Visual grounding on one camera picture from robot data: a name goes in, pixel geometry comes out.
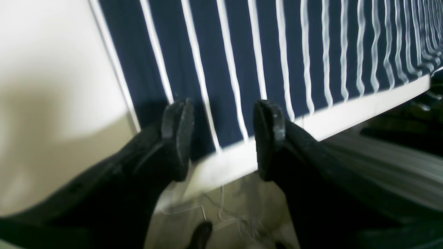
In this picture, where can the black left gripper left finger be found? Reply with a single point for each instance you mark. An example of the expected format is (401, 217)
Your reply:
(109, 206)

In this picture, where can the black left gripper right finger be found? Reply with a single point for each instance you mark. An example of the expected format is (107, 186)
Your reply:
(332, 207)

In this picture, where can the navy white striped t-shirt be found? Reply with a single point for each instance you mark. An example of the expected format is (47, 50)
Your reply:
(224, 55)

